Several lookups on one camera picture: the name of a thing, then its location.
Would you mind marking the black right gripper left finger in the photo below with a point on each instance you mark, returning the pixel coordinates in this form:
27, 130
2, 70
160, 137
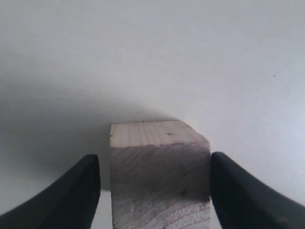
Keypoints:
69, 203

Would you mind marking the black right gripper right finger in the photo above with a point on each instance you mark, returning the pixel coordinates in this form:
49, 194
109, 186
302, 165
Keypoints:
241, 201

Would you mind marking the medium knotty wooden cube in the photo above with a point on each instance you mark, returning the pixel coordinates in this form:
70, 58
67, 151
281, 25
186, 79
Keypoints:
159, 176

